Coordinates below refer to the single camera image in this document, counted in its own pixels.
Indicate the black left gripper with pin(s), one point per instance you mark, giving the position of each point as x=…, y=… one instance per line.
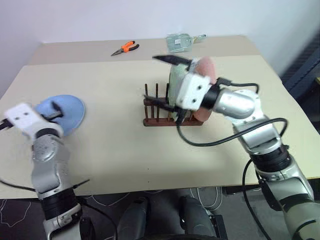
x=48, y=116

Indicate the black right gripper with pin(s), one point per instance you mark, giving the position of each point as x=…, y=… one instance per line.
x=183, y=115

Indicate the green plate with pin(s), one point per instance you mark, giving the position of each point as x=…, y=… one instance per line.
x=175, y=82

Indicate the blue plate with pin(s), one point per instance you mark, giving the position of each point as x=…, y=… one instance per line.
x=72, y=110

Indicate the pink plate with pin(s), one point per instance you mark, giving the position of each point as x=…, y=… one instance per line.
x=206, y=67

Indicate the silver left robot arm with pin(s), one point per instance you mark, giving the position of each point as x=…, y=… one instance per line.
x=47, y=172

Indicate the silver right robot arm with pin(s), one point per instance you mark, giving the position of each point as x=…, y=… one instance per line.
x=265, y=140

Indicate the brown wooden dish rack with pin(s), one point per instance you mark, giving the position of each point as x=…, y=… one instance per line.
x=155, y=122

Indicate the clear plastic bag of parts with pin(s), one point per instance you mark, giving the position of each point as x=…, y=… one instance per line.
x=178, y=42

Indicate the small clear plastic packet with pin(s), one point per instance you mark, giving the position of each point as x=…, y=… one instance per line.
x=200, y=37

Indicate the black ribbed panel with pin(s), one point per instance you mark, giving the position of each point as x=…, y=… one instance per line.
x=302, y=70

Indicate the black box under table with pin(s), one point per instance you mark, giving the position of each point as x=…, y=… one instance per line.
x=220, y=226

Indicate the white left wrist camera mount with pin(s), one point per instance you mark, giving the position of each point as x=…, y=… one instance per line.
x=22, y=116

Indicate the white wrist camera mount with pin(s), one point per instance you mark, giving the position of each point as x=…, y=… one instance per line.
x=192, y=90
x=22, y=116

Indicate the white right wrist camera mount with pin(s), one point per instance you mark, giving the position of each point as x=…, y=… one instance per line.
x=192, y=90

